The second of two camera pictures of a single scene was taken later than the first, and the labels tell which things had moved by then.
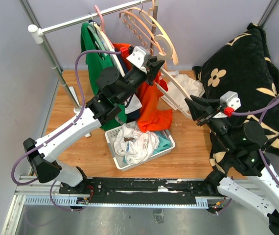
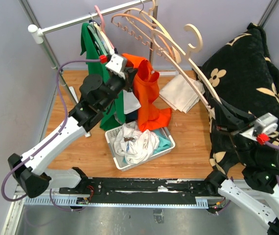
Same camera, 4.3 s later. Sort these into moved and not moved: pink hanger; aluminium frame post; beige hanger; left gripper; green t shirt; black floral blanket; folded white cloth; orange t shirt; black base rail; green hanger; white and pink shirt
Moved: beige hanger; orange t shirt; left gripper
Not moved: white and pink shirt; folded white cloth; green hanger; pink hanger; black base rail; aluminium frame post; green t shirt; black floral blanket
